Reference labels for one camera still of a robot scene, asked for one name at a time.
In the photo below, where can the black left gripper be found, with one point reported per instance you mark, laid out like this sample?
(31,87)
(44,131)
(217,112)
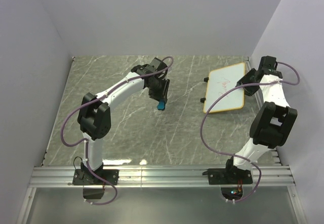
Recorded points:
(163,94)

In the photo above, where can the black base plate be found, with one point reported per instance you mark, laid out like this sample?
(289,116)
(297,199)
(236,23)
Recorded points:
(82,177)
(219,176)

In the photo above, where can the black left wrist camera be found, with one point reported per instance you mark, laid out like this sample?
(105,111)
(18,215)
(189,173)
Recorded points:
(157,65)

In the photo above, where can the blue whiteboard eraser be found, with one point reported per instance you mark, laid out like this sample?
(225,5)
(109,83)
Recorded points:
(161,105)

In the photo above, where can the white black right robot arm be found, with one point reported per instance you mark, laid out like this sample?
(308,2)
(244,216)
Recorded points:
(271,126)

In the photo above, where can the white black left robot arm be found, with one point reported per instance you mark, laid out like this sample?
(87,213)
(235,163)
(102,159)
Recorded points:
(95,118)

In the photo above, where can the aluminium front rail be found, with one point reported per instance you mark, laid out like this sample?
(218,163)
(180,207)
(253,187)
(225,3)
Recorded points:
(142,176)

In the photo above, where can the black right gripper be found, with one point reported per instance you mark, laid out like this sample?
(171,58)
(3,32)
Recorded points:
(244,80)

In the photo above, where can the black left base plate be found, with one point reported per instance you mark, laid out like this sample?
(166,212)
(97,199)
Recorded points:
(82,177)

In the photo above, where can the orange framed whiteboard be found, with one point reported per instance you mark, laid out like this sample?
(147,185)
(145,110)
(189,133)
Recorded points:
(220,81)

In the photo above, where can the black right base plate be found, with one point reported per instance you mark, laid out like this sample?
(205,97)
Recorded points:
(219,176)

